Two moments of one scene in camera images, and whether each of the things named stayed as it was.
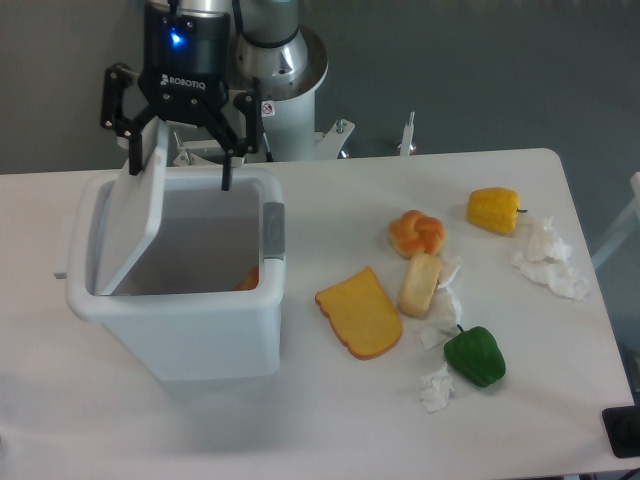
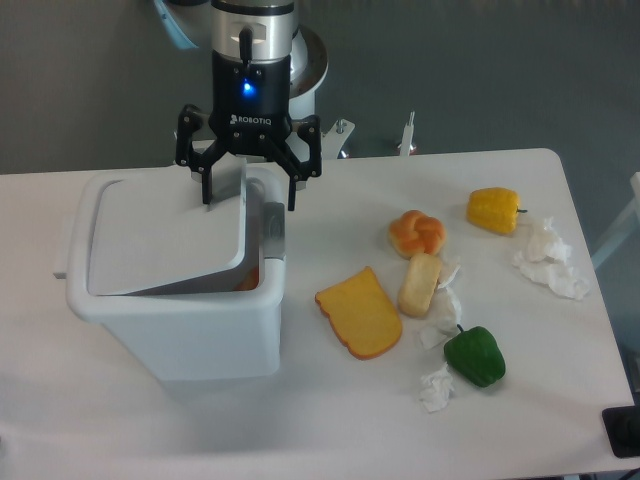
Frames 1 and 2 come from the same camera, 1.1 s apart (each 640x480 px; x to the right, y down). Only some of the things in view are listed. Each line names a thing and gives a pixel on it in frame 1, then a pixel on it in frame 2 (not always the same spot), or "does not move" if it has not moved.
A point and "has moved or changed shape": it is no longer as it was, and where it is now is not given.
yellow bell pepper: x=493 y=210 does not move
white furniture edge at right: x=632 y=218 does not move
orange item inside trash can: x=250 y=281 does not move
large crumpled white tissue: x=546 y=262 does not move
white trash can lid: x=136 y=213 has moved or changed shape
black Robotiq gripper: x=185 y=76 -> x=251 y=114
